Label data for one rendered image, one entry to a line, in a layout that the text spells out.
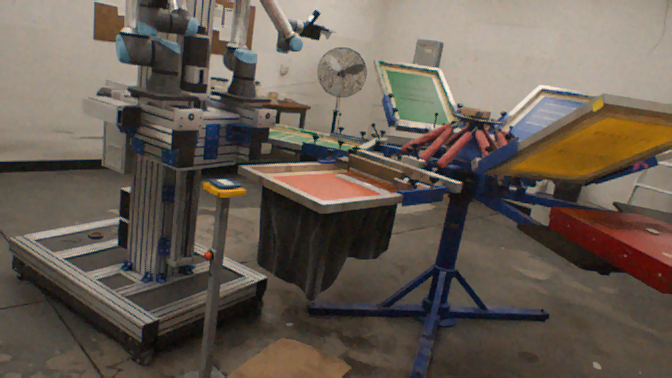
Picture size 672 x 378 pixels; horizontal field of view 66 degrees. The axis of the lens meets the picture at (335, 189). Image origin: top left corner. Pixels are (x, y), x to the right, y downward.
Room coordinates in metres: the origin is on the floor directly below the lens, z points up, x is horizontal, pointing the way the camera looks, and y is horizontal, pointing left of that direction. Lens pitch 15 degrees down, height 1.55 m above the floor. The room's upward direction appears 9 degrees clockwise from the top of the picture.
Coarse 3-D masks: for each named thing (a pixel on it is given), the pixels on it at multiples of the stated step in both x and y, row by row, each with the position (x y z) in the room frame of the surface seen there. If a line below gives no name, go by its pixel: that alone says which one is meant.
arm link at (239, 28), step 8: (240, 0) 2.84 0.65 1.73; (248, 0) 2.86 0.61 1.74; (240, 8) 2.84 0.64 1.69; (248, 8) 2.87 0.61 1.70; (232, 16) 2.86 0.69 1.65; (240, 16) 2.84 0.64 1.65; (248, 16) 2.87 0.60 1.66; (232, 24) 2.85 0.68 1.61; (240, 24) 2.84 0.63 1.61; (232, 32) 2.85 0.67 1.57; (240, 32) 2.84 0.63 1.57; (232, 40) 2.85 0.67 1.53; (240, 40) 2.84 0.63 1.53; (232, 48) 2.83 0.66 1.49; (240, 48) 2.83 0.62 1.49; (224, 56) 2.88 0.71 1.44; (224, 64) 2.87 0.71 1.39
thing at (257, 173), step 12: (240, 168) 2.28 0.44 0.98; (252, 168) 2.31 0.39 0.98; (264, 168) 2.36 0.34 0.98; (276, 168) 2.41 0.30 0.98; (288, 168) 2.46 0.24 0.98; (300, 168) 2.52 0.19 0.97; (312, 168) 2.57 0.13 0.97; (324, 168) 2.63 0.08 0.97; (336, 168) 2.69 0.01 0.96; (264, 180) 2.15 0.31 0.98; (276, 180) 2.14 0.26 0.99; (288, 192) 2.04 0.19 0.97; (300, 192) 2.01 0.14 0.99; (312, 204) 1.93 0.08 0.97; (324, 204) 1.90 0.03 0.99; (336, 204) 1.94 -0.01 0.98; (348, 204) 1.99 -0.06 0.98; (360, 204) 2.04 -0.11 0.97; (372, 204) 2.09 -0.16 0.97; (384, 204) 2.15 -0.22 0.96
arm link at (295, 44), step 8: (264, 0) 2.78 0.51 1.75; (272, 0) 2.79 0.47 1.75; (264, 8) 2.81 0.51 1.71; (272, 8) 2.80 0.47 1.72; (280, 8) 2.84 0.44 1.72; (272, 16) 2.82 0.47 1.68; (280, 16) 2.82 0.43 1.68; (280, 24) 2.83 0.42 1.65; (288, 24) 2.86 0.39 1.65; (280, 32) 2.85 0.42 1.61; (288, 32) 2.86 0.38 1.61; (288, 40) 2.87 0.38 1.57; (296, 40) 2.86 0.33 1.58; (288, 48) 2.90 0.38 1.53; (296, 48) 2.87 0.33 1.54
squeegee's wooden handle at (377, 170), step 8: (352, 160) 2.62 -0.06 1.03; (360, 160) 2.58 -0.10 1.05; (368, 160) 2.56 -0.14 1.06; (360, 168) 2.57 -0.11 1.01; (368, 168) 2.53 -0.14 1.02; (376, 168) 2.50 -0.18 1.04; (384, 168) 2.46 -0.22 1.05; (392, 168) 2.45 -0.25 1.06; (376, 176) 2.49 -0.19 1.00; (384, 176) 2.46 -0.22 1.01; (392, 176) 2.42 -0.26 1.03; (400, 176) 2.39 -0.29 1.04
